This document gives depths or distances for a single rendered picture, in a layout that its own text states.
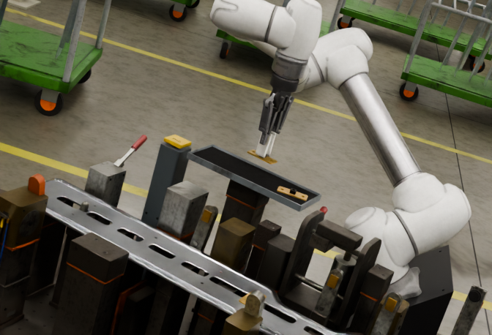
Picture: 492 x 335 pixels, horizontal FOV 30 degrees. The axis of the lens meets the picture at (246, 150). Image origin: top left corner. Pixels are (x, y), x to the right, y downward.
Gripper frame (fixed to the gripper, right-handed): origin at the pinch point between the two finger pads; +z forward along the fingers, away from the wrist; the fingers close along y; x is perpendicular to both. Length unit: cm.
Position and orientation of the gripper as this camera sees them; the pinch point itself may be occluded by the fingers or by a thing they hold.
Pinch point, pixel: (266, 143)
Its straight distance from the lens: 253.0
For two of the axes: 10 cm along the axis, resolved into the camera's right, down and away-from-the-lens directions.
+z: -2.7, 9.1, 3.3
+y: -5.4, 1.5, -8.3
